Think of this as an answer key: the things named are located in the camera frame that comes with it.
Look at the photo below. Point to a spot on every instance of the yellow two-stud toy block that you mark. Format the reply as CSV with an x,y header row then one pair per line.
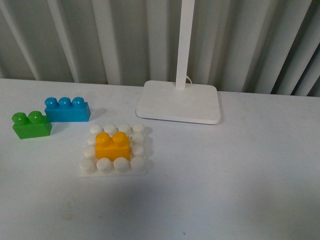
x,y
112,147

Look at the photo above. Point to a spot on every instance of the green two-stud toy block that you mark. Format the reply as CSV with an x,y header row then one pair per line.
x,y
33,125

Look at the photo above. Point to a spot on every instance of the white desk lamp stand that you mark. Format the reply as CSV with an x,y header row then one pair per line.
x,y
180,101

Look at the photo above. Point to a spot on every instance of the blue three-stud toy block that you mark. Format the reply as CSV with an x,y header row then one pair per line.
x,y
67,110

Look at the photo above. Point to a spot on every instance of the white studded base plate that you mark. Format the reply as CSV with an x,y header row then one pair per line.
x,y
91,166

